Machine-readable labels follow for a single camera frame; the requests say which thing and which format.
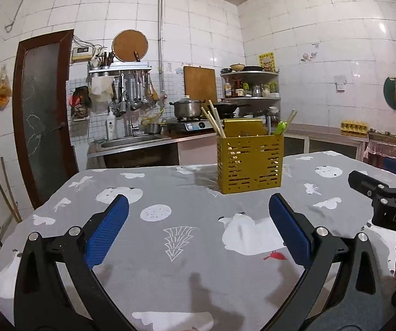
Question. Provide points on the small steel saucepan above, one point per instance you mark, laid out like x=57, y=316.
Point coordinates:
x=153, y=128

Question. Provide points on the rectangular wooden cutting board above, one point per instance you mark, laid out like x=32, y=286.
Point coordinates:
x=200, y=83

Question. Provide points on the white soap bottle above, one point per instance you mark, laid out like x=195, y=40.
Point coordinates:
x=111, y=125

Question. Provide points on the yellow wall poster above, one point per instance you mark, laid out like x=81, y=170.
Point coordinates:
x=267, y=62

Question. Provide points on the steel gas stove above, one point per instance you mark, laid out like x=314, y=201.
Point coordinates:
x=193, y=125

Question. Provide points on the steel cooking pot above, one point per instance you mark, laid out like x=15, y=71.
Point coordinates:
x=187, y=108

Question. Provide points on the kitchen counter cabinets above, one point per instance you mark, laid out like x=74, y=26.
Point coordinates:
x=201, y=148

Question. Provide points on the steel kitchen sink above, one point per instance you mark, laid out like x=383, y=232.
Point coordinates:
x=129, y=141

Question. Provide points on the long wooden chopstick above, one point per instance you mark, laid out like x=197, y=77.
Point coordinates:
x=290, y=117

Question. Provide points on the grey patterned tablecloth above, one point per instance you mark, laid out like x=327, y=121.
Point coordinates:
x=189, y=256

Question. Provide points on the corner wall shelf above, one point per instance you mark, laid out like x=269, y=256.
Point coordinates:
x=249, y=84

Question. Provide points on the yellow perforated utensil holder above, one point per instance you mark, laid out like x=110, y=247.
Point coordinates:
x=248, y=157

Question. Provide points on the round wooden cutting board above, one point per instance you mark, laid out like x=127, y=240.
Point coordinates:
x=130, y=46

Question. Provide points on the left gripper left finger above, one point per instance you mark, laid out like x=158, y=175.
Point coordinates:
x=56, y=287

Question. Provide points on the wall utensil rack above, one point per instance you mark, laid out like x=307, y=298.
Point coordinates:
x=115, y=68

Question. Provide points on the green plastic utensil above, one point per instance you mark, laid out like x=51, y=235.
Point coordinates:
x=280, y=129

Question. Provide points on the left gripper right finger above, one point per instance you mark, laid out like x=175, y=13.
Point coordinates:
x=340, y=287

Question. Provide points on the yellow egg tray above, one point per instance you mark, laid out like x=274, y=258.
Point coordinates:
x=354, y=127

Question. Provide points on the black wok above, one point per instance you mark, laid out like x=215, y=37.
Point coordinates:
x=228, y=108

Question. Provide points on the dark framed glass door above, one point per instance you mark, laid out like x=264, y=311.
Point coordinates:
x=39, y=113

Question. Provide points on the wire wall basket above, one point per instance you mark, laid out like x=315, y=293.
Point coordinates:
x=80, y=103

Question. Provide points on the wooden chopstick on table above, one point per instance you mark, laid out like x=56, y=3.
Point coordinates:
x=212, y=122

